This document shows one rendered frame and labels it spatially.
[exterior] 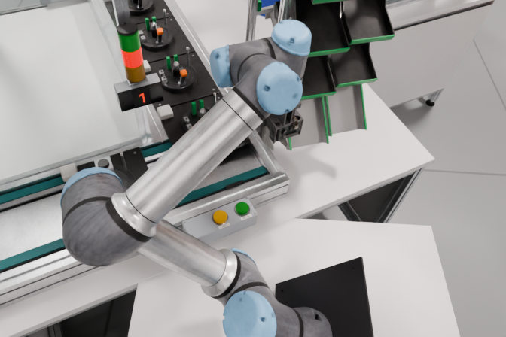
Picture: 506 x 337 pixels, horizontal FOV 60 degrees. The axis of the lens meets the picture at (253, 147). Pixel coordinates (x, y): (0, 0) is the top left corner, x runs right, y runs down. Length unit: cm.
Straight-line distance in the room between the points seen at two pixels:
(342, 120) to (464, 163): 162
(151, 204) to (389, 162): 109
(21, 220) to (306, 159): 92
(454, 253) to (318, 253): 134
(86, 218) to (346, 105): 98
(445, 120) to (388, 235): 183
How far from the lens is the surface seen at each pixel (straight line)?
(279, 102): 68
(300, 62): 85
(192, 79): 160
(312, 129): 142
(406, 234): 149
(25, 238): 140
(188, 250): 96
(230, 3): 221
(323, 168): 154
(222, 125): 69
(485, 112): 341
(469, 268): 260
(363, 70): 139
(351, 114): 150
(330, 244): 140
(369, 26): 128
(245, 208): 128
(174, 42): 179
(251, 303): 98
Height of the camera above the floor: 207
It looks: 51 degrees down
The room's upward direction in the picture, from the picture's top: 7 degrees clockwise
